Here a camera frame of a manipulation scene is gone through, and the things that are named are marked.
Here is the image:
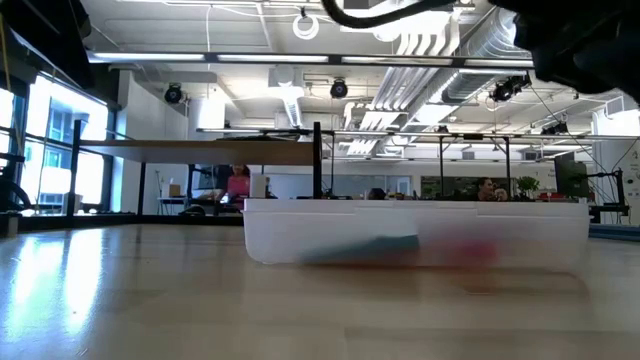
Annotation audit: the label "yellow hanging cord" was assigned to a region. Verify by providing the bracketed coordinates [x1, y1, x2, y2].
[0, 14, 10, 86]

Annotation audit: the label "red handled scissors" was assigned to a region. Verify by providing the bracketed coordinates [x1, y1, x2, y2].
[437, 238, 501, 266]

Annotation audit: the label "black computer monitor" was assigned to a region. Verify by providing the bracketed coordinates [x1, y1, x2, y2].
[553, 151, 590, 199]

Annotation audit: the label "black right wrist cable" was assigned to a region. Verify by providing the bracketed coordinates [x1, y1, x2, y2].
[319, 0, 459, 30]

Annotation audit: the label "white cylinder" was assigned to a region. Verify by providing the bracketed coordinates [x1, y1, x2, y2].
[249, 173, 269, 200]

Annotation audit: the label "silver ceiling air duct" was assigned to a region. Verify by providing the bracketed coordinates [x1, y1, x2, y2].
[439, 14, 532, 105]

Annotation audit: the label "long ceiling light strip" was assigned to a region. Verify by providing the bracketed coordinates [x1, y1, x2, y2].
[85, 49, 536, 70]

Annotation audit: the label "blue sticky note pad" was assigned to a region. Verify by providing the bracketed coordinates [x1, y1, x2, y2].
[298, 233, 422, 266]

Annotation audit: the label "background potted plant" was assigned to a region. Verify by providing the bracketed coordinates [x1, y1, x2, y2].
[514, 174, 541, 202]

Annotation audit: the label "white ceiling pipe bundle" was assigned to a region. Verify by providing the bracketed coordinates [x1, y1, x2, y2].
[343, 19, 462, 156]

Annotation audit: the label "white vertical duct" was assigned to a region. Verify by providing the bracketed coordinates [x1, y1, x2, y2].
[267, 63, 307, 129]

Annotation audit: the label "clear pencil box orange lid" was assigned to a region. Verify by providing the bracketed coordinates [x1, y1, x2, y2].
[242, 198, 591, 267]

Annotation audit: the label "wooden shelf black posts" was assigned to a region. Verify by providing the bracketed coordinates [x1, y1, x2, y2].
[66, 119, 325, 217]

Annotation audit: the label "black background workstation frame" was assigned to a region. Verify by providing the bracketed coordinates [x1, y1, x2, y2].
[197, 127, 640, 201]

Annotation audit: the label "black ceiling camera cluster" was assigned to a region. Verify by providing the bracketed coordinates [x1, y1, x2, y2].
[488, 72, 533, 104]

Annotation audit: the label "white coiled cable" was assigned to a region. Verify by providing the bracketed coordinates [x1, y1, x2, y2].
[291, 12, 321, 41]

